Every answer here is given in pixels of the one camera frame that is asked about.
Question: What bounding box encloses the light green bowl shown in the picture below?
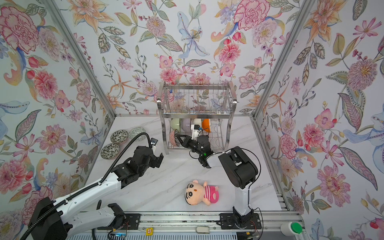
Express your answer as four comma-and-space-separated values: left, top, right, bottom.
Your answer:
170, 118, 181, 132

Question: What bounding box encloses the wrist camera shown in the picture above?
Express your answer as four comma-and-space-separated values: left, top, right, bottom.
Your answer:
191, 124, 203, 140
150, 138, 158, 152

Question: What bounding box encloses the yellow sticker on rail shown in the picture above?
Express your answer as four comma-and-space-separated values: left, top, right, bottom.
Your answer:
146, 228, 154, 236

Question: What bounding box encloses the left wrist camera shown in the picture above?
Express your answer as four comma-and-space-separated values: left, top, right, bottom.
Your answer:
150, 138, 158, 152

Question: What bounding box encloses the steel two-tier dish rack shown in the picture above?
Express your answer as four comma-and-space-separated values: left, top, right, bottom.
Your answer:
156, 82, 238, 154

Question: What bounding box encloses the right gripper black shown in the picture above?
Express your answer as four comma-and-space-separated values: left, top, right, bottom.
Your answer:
178, 134, 205, 158

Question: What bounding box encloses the black corrugated cable conduit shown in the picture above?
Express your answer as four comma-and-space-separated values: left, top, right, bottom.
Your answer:
19, 132, 151, 240

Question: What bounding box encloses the aluminium corner post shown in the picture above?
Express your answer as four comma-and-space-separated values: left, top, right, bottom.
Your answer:
253, 0, 314, 120
42, 0, 117, 121

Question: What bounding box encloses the cream bowl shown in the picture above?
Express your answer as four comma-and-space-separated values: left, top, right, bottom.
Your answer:
192, 119, 202, 126

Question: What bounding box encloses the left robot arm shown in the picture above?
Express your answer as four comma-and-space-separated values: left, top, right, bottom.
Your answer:
21, 146, 164, 240

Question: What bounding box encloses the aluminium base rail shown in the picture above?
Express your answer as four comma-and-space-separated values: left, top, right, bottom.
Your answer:
68, 210, 302, 233

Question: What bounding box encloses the green emergency button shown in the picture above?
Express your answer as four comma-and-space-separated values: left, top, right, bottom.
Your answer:
280, 222, 303, 237

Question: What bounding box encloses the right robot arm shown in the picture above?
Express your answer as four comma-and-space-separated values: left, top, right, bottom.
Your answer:
175, 134, 262, 231

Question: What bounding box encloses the pale green patterned bowl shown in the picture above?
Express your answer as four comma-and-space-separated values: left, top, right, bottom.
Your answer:
129, 127, 146, 141

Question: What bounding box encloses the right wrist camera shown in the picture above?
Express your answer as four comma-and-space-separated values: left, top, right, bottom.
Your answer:
191, 124, 203, 140

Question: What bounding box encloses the lilac purple bowl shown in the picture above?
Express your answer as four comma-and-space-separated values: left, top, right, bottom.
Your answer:
181, 119, 191, 134

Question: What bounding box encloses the cartoon boy plush doll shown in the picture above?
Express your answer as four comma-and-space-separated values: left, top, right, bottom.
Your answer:
185, 180, 220, 206

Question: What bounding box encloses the right aluminium corner post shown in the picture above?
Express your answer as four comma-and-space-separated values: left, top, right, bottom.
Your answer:
253, 0, 314, 120

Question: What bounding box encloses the grey clip on rail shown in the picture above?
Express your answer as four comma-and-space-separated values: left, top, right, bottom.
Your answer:
196, 226, 210, 234

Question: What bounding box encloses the white bowl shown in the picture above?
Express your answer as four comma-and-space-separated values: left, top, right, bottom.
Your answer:
202, 119, 211, 133

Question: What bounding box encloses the left aluminium corner post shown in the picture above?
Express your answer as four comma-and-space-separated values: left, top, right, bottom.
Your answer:
42, 0, 117, 121

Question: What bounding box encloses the dark patterned bowl back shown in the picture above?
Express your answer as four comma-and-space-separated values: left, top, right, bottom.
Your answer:
110, 130, 129, 145

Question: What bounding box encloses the dark patterned bowl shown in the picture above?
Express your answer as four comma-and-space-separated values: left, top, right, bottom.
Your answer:
100, 143, 120, 160
110, 130, 129, 145
169, 129, 180, 147

